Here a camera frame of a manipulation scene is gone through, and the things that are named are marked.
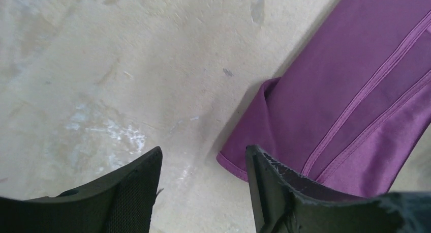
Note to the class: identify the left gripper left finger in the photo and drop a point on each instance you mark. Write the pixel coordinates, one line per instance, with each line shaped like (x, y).
(120, 201)

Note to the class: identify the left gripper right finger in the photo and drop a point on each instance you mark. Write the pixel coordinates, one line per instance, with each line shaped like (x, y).
(285, 201)

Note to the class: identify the purple cloth napkin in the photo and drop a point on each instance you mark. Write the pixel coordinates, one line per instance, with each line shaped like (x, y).
(351, 107)

